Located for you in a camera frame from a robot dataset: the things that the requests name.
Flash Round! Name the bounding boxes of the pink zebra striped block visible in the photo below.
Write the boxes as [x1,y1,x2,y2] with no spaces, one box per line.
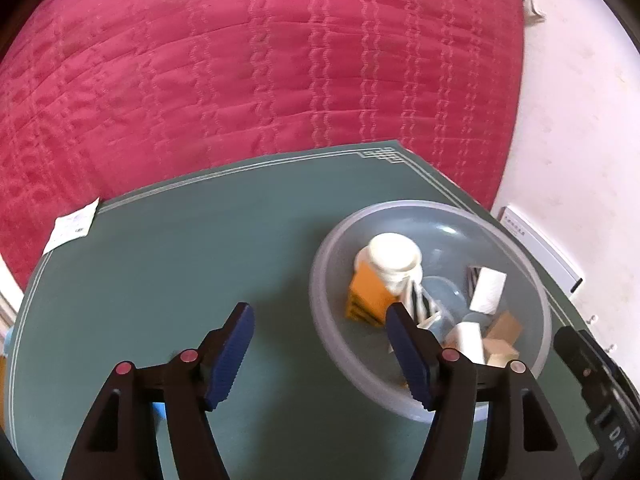
[466,265,508,313]

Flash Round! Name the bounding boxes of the clear plastic bowl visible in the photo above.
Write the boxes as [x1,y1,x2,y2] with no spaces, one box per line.
[309,201,552,423]

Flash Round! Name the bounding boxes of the white cloth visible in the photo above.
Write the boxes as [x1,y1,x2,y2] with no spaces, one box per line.
[0,255,26,326]

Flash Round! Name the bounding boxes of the white paper tag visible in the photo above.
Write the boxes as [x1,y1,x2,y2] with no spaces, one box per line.
[42,198,100,256]

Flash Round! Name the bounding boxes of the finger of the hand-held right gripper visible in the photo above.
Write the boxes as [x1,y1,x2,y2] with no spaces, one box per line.
[552,326,608,386]

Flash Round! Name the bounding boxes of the green mat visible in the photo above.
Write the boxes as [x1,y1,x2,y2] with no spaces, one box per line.
[0,140,601,480]

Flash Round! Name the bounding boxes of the plain beige wooden block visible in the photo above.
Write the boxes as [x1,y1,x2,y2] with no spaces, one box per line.
[482,341,521,368]

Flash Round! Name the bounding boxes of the small white block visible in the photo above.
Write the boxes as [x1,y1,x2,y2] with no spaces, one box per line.
[445,321,486,363]

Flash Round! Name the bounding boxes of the white flat box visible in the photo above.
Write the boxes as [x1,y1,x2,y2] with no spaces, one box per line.
[499,205,584,294]

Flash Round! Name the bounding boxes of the zebra striped triangular block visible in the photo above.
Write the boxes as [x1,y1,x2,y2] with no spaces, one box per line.
[406,282,443,331]

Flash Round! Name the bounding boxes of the red quilted blanket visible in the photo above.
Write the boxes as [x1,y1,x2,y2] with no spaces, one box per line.
[0,0,526,286]

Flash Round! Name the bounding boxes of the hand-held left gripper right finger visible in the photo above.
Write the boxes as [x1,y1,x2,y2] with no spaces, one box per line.
[386,302,578,480]

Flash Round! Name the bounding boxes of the large orange striped block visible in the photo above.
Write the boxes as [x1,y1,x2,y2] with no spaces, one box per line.
[345,265,398,327]

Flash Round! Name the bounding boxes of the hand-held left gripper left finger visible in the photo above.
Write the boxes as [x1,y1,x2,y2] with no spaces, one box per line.
[62,302,255,480]

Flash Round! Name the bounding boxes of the long brown wooden block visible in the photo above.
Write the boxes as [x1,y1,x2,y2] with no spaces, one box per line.
[486,311,524,347]

